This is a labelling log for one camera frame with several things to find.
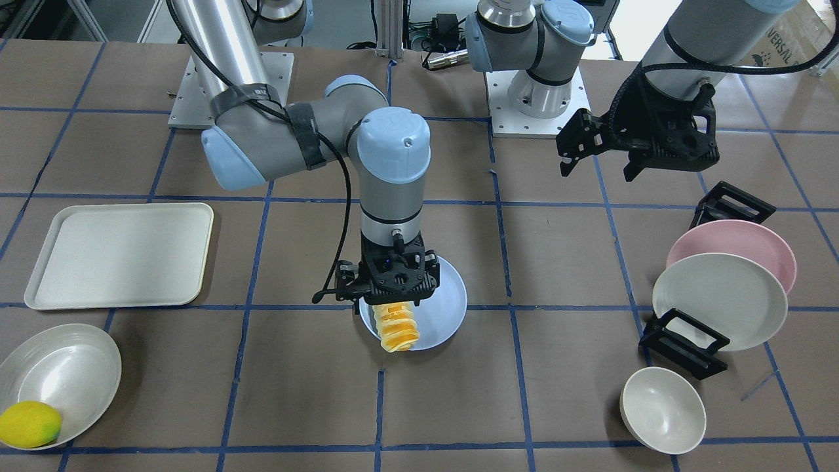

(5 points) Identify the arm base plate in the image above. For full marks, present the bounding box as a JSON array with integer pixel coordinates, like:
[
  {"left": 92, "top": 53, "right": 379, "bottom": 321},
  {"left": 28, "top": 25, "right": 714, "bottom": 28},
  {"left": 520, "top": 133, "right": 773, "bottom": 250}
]
[
  {"left": 168, "top": 52, "right": 294, "bottom": 130},
  {"left": 484, "top": 69, "right": 591, "bottom": 138}
]

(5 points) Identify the aluminium frame post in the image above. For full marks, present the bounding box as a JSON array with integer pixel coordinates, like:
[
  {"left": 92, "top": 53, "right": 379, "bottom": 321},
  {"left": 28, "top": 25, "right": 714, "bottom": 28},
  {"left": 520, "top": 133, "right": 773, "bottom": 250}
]
[{"left": 374, "top": 1, "right": 407, "bottom": 62}]

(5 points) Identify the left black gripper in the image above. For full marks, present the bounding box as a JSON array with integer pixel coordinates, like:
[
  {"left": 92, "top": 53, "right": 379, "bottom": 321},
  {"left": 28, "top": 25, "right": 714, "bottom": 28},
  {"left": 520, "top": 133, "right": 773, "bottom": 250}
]
[{"left": 555, "top": 75, "right": 720, "bottom": 182}]

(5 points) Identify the pink plate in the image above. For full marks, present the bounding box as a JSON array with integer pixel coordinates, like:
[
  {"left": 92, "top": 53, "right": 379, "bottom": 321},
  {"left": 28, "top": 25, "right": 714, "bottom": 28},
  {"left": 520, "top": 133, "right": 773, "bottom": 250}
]
[{"left": 665, "top": 219, "right": 798, "bottom": 294}]

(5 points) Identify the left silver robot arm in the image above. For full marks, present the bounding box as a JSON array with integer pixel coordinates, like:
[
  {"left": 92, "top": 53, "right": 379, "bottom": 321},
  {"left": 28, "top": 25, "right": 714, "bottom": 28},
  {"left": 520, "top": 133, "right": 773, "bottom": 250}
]
[{"left": 465, "top": 1, "right": 795, "bottom": 182}]

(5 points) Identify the cream rectangular tray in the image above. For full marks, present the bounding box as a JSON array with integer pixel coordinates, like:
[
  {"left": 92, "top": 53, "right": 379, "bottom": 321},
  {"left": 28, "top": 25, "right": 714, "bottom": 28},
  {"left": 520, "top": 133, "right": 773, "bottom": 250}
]
[{"left": 24, "top": 203, "right": 214, "bottom": 311}]

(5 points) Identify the black dish rack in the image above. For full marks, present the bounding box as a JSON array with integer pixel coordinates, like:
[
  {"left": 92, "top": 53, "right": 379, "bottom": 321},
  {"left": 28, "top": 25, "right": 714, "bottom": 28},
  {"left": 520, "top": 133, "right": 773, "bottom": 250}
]
[{"left": 639, "top": 180, "right": 776, "bottom": 380}]

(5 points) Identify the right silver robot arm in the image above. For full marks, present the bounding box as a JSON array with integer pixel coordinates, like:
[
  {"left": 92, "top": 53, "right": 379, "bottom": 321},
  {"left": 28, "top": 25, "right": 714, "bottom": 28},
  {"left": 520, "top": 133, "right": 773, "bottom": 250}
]
[{"left": 166, "top": 1, "right": 441, "bottom": 305}]

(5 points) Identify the yellow sliced bread loaf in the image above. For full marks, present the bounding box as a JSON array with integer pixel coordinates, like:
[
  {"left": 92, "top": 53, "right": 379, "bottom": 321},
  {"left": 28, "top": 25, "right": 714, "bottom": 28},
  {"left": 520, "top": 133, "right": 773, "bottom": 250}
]
[{"left": 372, "top": 302, "right": 420, "bottom": 353}]

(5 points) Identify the blue plate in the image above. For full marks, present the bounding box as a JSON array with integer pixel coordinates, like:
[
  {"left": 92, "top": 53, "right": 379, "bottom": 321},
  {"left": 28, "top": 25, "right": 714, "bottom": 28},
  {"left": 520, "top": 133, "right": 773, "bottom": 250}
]
[{"left": 355, "top": 255, "right": 467, "bottom": 351}]

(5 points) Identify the cream round plate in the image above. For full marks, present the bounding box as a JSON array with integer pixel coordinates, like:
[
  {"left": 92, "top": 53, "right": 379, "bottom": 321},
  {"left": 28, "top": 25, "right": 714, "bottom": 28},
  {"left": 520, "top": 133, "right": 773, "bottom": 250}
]
[{"left": 1, "top": 323, "right": 122, "bottom": 451}]

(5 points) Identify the cream plate in rack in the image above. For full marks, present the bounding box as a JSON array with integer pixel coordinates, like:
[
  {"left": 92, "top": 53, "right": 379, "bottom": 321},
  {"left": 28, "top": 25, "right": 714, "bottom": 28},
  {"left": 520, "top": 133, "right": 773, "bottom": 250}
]
[{"left": 652, "top": 253, "right": 788, "bottom": 352}]

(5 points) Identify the yellow lemon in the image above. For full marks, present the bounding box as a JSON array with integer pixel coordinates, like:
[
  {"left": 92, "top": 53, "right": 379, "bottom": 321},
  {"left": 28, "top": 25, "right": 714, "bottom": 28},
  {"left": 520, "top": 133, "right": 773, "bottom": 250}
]
[{"left": 1, "top": 401, "right": 63, "bottom": 449}]

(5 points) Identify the cream bowl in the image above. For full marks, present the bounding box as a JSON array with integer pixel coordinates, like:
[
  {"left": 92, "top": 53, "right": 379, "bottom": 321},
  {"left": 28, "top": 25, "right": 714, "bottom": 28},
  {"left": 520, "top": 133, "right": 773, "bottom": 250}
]
[{"left": 619, "top": 366, "right": 707, "bottom": 455}]

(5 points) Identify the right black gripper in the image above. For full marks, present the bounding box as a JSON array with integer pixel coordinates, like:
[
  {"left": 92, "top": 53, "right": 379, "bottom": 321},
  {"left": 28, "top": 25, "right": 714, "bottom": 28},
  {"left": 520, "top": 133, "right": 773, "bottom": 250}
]
[{"left": 334, "top": 233, "right": 441, "bottom": 305}]

